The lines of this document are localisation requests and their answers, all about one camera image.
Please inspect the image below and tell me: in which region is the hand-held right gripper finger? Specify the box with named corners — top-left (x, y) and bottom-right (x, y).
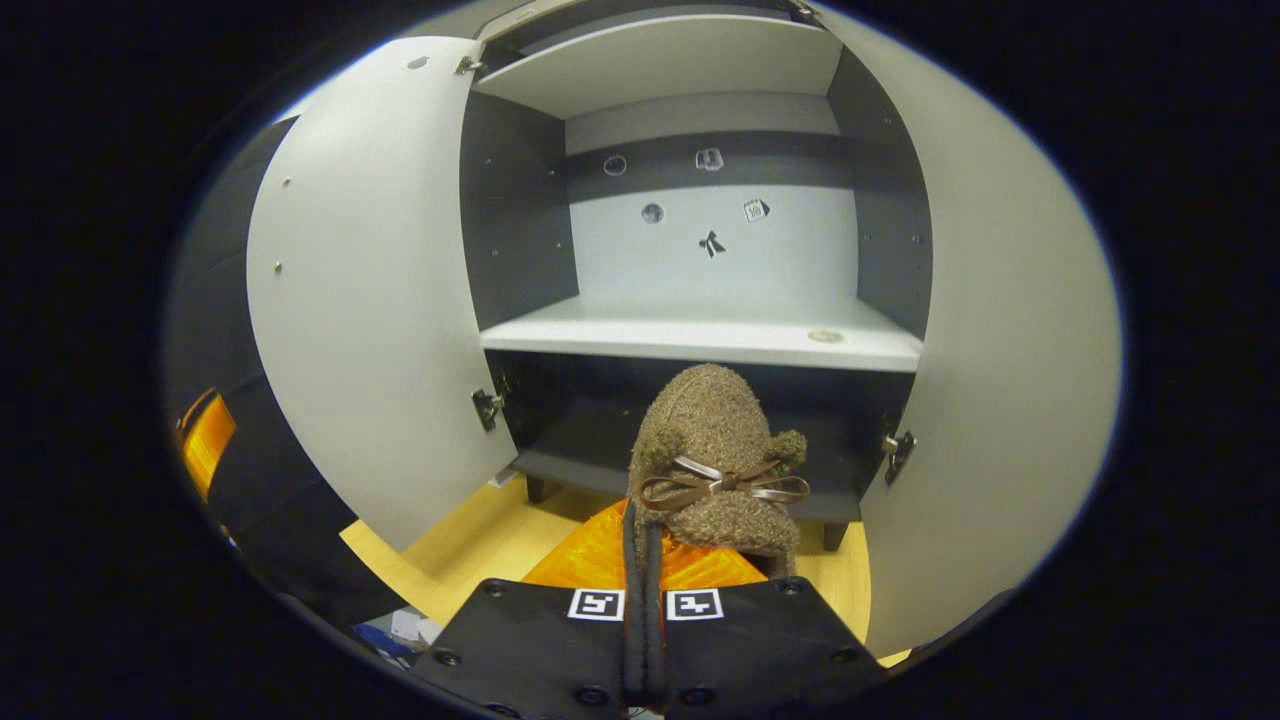
top-left (415, 498), bottom-right (651, 720)
top-left (648, 520), bottom-right (891, 720)

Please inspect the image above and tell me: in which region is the grey shoe cabinet door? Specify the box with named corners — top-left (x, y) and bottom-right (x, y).
top-left (245, 35), bottom-right (521, 553)
top-left (815, 5), bottom-right (1123, 661)

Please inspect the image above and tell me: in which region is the brown fuzzy shoe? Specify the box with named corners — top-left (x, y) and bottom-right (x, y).
top-left (628, 363), bottom-right (811, 581)

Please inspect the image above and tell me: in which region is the grey shoe cabinet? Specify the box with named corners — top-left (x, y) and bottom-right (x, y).
top-left (460, 0), bottom-right (936, 553)

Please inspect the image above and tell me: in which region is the grey book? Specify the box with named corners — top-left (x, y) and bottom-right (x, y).
top-left (390, 608), bottom-right (443, 646)

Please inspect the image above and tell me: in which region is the blue book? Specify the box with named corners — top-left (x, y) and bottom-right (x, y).
top-left (352, 622), bottom-right (416, 661)

